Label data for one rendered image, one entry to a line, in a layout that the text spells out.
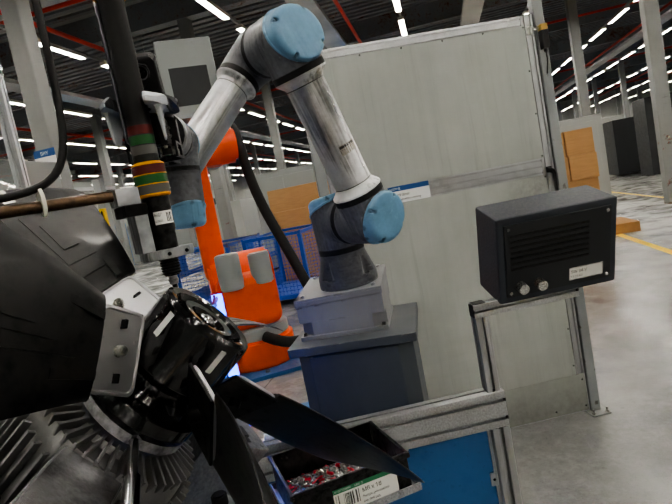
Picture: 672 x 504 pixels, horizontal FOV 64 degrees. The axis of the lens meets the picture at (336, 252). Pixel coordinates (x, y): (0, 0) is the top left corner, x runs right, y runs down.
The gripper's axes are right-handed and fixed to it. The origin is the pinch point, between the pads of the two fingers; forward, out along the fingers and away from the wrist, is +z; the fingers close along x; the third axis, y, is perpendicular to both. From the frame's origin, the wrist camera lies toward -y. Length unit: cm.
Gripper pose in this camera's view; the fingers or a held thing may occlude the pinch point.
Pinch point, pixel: (125, 97)
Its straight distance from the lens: 74.9
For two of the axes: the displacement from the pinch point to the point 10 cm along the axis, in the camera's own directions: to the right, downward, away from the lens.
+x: -9.8, 2.0, -0.8
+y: 1.9, 9.8, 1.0
